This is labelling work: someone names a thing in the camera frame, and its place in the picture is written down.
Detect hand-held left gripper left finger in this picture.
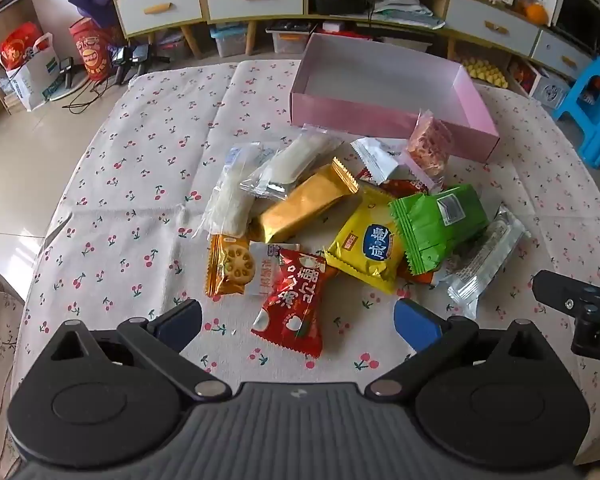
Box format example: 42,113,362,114
50,299,229,402

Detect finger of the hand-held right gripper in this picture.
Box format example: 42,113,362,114
532,269,600,318

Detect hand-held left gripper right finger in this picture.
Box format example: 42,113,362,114
368,298,557,398

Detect small orange snack packet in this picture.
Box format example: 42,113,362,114
399,266,435,287

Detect orange lotus root snack packet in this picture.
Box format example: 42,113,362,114
204,233,294,301

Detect silver clear snack packet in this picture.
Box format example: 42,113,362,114
432,204,531,320

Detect yellow snack packet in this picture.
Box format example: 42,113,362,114
322,182,412,295

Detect green snack packet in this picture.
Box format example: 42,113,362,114
388,184,489,275

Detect red snack packet white circles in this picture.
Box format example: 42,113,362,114
251,248,339,359

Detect red snack packet white flowers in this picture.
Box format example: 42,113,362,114
355,167,431,202

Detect clear packet shredded white snack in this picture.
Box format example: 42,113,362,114
200,142,282,239

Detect gold snack packet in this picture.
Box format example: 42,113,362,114
249,157,361,244

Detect white snack packet black print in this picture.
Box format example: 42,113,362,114
350,137,407,185

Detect pink cracker clear packet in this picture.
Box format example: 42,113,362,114
404,110,454,182

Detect clear packet white rice cake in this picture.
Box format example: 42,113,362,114
240,124,346,202

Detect pink cardboard box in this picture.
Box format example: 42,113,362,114
288,34,500,163

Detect cherry print tablecloth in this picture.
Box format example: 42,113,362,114
10,59,600,463

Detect blue plastic stool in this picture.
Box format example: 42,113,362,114
554,54,600,177

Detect white printed box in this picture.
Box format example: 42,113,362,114
527,67,572,111

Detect yellow egg tray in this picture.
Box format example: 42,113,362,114
459,54,509,87

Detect black microwave oven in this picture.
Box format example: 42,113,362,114
552,0,600,59

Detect orange fruit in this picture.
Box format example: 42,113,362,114
524,3,550,26

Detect black devices on stands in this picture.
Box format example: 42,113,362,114
110,43,154,86

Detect white paper bag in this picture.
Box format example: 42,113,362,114
4,32,64,112

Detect red cylindrical gift bag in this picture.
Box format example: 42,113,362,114
68,17,119,81

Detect clear storage bin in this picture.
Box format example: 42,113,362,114
267,22,316,54
209,23,254,59

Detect black floor cable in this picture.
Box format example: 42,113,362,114
61,79,112,114

